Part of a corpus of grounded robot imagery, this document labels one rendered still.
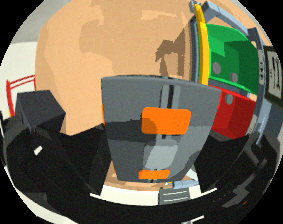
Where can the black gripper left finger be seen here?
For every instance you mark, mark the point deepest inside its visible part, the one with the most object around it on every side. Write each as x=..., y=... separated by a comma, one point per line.
x=87, y=153

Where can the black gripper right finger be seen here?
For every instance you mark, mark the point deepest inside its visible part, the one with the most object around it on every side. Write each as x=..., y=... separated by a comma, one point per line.
x=218, y=155

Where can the yellow bar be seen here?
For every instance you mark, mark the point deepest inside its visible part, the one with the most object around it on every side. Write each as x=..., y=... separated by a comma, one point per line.
x=204, y=47

